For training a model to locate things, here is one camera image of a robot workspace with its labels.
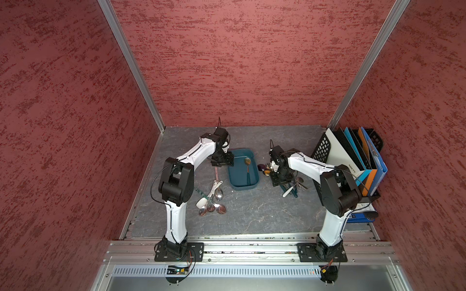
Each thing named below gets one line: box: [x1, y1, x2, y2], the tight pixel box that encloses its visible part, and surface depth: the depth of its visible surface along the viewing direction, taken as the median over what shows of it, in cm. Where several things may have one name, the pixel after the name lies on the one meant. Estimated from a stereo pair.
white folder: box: [325, 127, 365, 179], surface depth 72 cm
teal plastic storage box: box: [228, 147, 260, 191], surface depth 99 cm
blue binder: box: [361, 126, 388, 198], surface depth 72 cm
